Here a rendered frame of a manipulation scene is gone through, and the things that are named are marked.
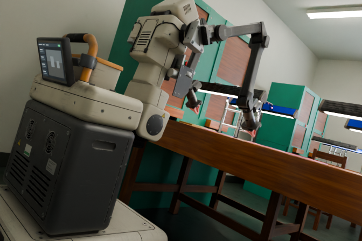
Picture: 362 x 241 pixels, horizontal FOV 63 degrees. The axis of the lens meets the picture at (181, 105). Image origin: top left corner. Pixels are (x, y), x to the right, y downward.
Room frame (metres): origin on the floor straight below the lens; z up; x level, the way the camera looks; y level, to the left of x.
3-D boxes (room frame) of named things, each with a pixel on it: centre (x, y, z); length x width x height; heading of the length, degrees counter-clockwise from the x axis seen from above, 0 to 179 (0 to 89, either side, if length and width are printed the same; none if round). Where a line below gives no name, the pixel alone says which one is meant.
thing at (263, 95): (2.09, -0.28, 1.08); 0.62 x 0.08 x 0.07; 46
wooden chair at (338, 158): (3.67, -1.87, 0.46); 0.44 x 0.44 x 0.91; 41
